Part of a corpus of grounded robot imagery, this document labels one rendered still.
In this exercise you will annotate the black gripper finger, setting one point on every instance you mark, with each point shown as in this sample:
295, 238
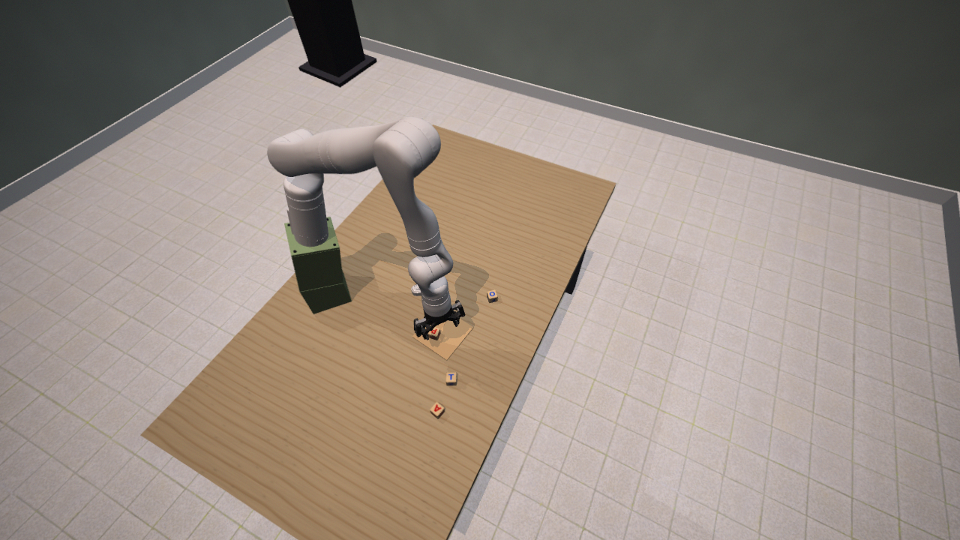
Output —
419, 330
456, 315

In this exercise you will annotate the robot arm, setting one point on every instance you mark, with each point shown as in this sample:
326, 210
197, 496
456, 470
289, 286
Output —
401, 153

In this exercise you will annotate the peach flat mat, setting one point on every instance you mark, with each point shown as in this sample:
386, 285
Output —
449, 340

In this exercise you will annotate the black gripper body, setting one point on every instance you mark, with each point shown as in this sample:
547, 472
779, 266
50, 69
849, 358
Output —
431, 319

